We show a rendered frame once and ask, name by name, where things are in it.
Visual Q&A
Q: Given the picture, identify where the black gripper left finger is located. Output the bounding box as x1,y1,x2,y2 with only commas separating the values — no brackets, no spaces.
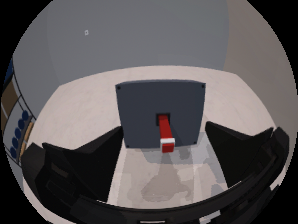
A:
43,127,124,202

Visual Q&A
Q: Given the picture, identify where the dark grey sloped panel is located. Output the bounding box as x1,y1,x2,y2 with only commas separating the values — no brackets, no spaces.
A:
114,79,206,149

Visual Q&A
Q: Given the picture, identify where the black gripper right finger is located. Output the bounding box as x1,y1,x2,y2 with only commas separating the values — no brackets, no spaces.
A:
205,121,274,188

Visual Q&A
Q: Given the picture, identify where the red square peg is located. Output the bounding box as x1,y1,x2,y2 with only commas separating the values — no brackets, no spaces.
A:
157,115,174,153

